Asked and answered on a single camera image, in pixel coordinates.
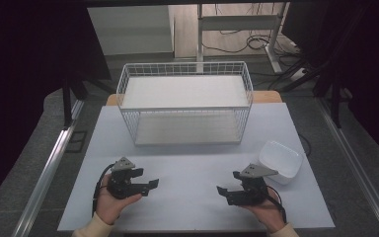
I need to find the white cabinet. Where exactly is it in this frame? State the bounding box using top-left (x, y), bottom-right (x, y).
top-left (87, 4), bottom-right (176, 56)

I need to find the aluminium floor rail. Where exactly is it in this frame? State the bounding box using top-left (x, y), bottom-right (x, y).
top-left (315, 98), bottom-right (379, 237)
top-left (11, 99), bottom-right (86, 237)

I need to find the white table cover sheet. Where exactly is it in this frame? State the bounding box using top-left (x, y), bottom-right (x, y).
top-left (57, 102), bottom-right (336, 232)

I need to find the person's right hand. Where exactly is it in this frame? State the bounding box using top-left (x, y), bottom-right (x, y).
top-left (241, 197), bottom-right (287, 234)

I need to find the person's left hand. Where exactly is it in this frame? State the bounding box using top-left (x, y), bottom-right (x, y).
top-left (95, 176), bottom-right (143, 226)

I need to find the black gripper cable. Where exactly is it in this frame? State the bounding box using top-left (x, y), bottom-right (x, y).
top-left (91, 163), bottom-right (116, 217)
top-left (265, 185), bottom-right (288, 225)

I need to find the white metal desk frame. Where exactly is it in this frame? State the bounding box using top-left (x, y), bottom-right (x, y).
top-left (195, 2), bottom-right (291, 74)

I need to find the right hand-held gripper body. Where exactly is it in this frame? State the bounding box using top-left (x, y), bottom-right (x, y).
top-left (227, 163), bottom-right (279, 206)

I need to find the white power strip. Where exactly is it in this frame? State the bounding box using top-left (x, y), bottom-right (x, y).
top-left (289, 67), bottom-right (308, 82)

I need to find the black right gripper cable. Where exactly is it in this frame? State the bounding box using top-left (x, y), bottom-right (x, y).
top-left (265, 185), bottom-right (288, 225)

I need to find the black stand post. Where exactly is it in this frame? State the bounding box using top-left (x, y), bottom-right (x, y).
top-left (61, 74), bottom-right (90, 130)

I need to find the black floor cables bundle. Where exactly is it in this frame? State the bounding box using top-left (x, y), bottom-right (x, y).
top-left (200, 30), bottom-right (299, 55)

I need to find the white plastic container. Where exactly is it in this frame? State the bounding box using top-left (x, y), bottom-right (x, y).
top-left (259, 140), bottom-right (304, 186)

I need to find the thin black cable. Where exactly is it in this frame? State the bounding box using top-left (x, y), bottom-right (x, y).
top-left (297, 132), bottom-right (312, 158)

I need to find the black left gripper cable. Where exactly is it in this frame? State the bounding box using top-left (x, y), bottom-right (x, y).
top-left (91, 163), bottom-right (116, 217)

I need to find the white wire two-tier shelf basket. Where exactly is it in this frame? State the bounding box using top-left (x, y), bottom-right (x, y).
top-left (115, 61), bottom-right (255, 147)

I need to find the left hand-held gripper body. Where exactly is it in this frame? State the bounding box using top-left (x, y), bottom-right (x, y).
top-left (107, 156), bottom-right (143, 200)

